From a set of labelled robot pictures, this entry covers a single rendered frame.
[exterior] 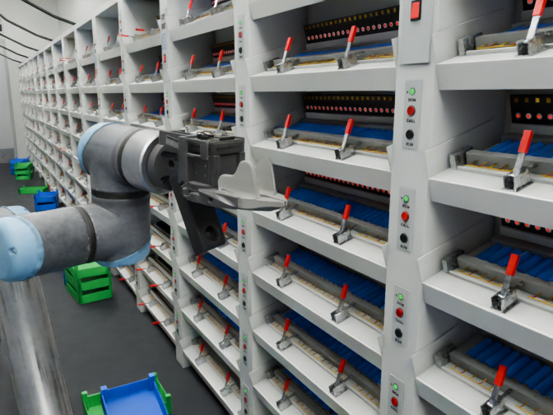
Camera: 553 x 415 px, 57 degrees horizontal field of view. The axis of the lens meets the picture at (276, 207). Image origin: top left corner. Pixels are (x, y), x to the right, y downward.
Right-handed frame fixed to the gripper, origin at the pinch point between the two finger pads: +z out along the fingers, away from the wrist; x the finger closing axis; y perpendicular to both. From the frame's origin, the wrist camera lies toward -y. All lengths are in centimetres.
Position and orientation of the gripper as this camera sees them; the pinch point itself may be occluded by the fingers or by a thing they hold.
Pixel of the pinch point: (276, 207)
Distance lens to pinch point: 61.6
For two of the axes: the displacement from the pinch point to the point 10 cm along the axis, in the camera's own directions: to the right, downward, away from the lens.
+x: 6.2, -1.8, 7.7
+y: 0.5, -9.6, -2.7
